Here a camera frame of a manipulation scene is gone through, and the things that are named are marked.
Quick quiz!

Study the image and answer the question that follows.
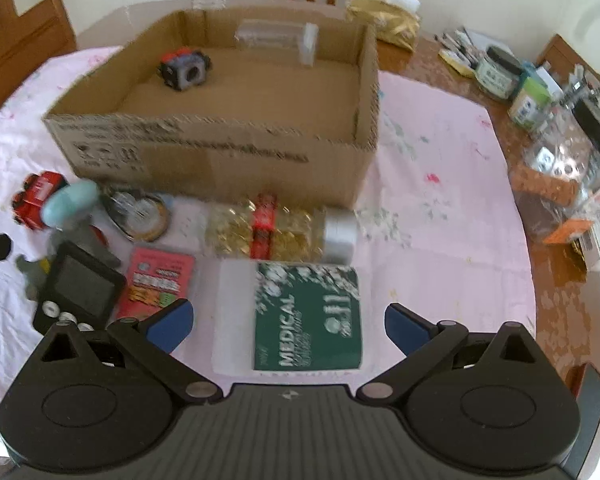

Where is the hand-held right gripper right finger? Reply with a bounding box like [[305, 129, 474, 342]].
[[358, 302, 546, 405]]

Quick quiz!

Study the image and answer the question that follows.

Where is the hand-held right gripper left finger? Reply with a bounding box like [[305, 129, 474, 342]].
[[37, 298, 220, 406]]

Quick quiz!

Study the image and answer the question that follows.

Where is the pink card pack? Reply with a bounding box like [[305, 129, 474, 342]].
[[115, 246, 197, 321]]

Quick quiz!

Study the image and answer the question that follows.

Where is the red toy car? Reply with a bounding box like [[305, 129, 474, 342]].
[[11, 171, 73, 231]]

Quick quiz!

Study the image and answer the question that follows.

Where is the grey plush toy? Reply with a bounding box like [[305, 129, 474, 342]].
[[15, 215, 122, 303]]

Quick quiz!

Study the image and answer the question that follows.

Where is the teal round case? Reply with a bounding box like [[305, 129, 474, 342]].
[[42, 180, 103, 231]]

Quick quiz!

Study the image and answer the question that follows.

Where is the white green label box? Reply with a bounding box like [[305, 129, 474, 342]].
[[212, 259, 366, 376]]

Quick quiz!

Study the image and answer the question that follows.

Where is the clear bottle of gold capsules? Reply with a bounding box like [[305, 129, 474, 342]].
[[205, 192, 358, 263]]

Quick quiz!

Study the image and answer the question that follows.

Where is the cardboard box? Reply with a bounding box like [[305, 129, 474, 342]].
[[42, 7, 381, 211]]

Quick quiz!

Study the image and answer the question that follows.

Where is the black handheld game console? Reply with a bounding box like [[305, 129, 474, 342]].
[[32, 241, 127, 333]]

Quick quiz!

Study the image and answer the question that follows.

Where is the round gold-rimmed tin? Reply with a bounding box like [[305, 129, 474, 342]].
[[100, 187, 173, 243]]

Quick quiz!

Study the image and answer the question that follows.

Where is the pink floral cloth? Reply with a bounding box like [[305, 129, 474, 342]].
[[0, 45, 538, 411]]

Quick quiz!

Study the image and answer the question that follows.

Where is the orange packet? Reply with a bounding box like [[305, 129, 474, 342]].
[[542, 217, 593, 246]]

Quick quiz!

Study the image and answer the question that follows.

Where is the large plastic jar black lid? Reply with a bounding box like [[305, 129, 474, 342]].
[[510, 97, 600, 246]]

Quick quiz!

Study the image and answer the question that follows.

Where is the black red fidget cube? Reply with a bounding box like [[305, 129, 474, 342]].
[[158, 47, 214, 92]]

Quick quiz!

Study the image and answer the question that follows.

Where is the green lid jar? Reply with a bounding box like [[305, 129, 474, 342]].
[[507, 75, 551, 131]]

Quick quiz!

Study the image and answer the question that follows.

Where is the glass jar dark lid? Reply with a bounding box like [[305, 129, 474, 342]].
[[475, 46, 523, 103]]

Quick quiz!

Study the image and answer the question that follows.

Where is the yellow sticky note pad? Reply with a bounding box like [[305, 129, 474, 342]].
[[439, 50, 476, 78]]

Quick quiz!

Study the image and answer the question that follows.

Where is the bunch of black pens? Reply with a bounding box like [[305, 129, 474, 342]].
[[435, 27, 481, 68]]

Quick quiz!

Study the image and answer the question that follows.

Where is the pen holder with pens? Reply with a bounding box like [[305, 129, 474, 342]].
[[555, 65, 600, 108]]

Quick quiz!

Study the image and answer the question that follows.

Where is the clear plastic jar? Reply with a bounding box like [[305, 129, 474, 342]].
[[235, 20, 321, 66]]

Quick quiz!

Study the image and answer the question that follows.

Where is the gold tissue pack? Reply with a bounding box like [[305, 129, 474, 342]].
[[345, 0, 423, 51]]

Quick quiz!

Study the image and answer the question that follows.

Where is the wooden slat-back chair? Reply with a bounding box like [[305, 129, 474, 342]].
[[535, 34, 600, 91]]

